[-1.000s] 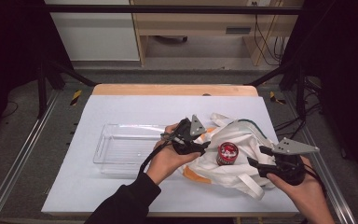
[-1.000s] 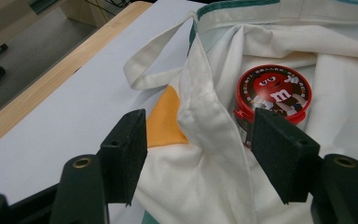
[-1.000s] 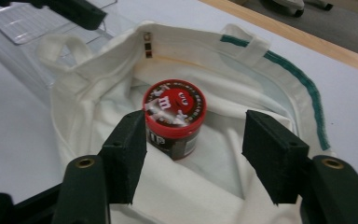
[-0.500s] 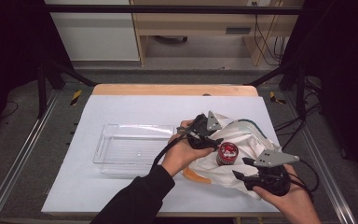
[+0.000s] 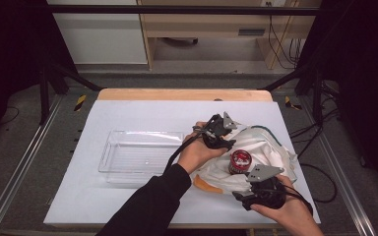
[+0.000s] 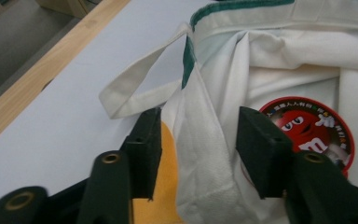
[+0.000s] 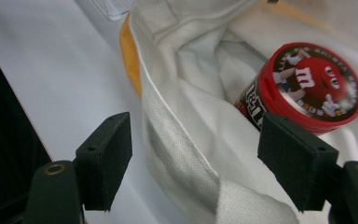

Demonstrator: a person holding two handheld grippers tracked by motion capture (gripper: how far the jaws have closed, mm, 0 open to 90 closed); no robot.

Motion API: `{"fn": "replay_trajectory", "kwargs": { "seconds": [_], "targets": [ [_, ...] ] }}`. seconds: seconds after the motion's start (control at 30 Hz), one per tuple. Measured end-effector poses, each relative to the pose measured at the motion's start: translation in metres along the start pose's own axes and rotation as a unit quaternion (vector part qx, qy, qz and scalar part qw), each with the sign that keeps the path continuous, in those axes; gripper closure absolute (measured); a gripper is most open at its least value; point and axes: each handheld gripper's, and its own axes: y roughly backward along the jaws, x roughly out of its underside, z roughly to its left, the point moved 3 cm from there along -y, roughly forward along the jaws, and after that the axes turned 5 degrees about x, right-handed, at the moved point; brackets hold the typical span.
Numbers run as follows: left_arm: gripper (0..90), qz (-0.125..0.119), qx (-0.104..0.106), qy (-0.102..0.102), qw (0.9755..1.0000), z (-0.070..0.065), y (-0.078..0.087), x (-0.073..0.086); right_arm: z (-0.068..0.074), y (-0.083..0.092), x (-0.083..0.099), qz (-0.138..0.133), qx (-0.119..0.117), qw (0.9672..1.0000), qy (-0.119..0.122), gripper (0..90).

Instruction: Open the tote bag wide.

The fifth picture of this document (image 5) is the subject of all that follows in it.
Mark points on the white cabinet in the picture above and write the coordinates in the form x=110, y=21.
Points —
x=101, y=36

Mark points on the light wooden desk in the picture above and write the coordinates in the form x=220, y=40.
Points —
x=210, y=23

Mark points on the yellow tool right floor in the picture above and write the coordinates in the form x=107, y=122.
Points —
x=290, y=103

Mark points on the red lid jar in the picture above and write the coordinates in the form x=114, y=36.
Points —
x=240, y=160

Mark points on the white canvas tote bag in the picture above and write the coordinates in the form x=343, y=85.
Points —
x=262, y=147

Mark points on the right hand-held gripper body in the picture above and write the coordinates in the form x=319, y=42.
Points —
x=265, y=193

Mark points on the aluminium floor rail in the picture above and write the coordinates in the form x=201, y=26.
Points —
x=19, y=170
x=341, y=170

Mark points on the yellow tool left floor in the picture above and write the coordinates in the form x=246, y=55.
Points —
x=80, y=102

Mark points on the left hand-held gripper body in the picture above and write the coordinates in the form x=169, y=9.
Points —
x=218, y=128

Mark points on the white table sheet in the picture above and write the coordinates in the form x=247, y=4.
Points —
x=151, y=114

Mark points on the grey desk label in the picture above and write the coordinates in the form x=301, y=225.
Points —
x=251, y=32

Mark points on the black horizontal frame bar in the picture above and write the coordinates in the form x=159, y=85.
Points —
x=177, y=10

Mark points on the person's left hand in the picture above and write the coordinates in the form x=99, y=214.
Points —
x=197, y=154

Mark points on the black curtain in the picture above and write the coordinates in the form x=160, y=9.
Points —
x=10, y=59
x=367, y=82

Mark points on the black metal stand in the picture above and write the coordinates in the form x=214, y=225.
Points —
x=44, y=95
x=316, y=95

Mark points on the person's right hand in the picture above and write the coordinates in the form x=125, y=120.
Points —
x=295, y=219

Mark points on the yellow tool floor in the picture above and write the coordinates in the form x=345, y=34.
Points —
x=290, y=103
x=80, y=102

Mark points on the clear plastic tray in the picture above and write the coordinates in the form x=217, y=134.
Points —
x=138, y=157

